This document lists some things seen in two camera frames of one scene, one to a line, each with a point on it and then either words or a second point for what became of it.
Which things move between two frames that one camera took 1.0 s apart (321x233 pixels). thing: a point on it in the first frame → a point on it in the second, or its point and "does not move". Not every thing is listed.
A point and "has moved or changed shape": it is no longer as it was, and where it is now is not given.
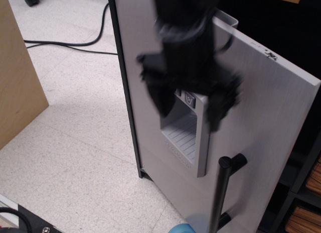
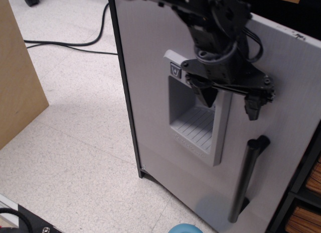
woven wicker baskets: [305, 220] does not move
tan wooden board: [22, 100] does not move
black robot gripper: [189, 58] → [228, 69]
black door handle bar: [227, 165] → [254, 148]
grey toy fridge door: [277, 98] has moved or changed shape
